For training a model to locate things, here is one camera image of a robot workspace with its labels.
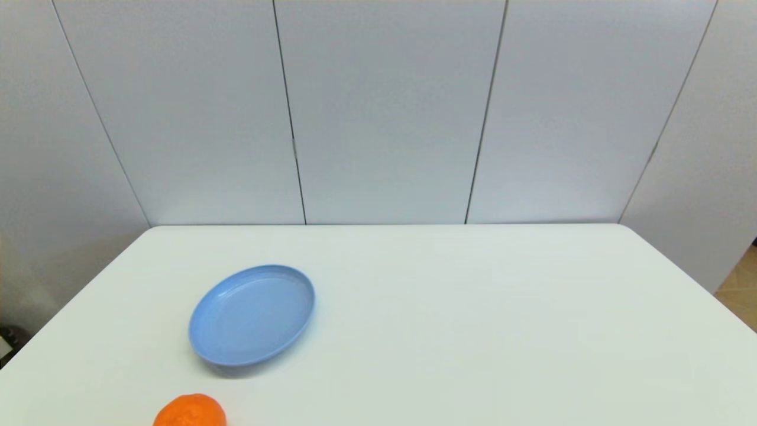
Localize orange mandarin fruit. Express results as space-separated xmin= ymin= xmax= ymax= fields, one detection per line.
xmin=153 ymin=393 xmax=228 ymax=426

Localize blue round plastic plate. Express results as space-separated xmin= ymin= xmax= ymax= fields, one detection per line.
xmin=188 ymin=264 xmax=316 ymax=367

